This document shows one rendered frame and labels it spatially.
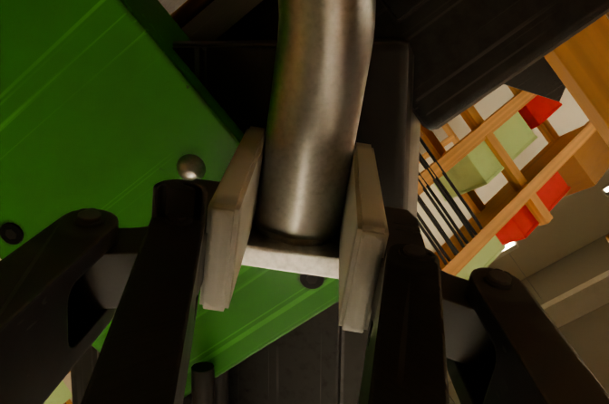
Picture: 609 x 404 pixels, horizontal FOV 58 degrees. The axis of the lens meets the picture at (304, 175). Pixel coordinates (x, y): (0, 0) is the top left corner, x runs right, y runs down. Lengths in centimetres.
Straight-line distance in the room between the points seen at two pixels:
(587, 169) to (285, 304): 404
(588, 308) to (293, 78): 774
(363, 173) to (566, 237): 957
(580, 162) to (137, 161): 405
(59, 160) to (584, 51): 86
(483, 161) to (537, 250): 628
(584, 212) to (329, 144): 951
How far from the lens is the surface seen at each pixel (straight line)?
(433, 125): 26
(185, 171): 21
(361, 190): 15
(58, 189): 24
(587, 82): 99
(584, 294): 780
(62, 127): 23
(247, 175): 15
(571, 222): 967
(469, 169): 352
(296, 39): 17
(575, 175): 425
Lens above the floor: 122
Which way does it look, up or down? 1 degrees down
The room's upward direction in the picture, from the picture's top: 145 degrees clockwise
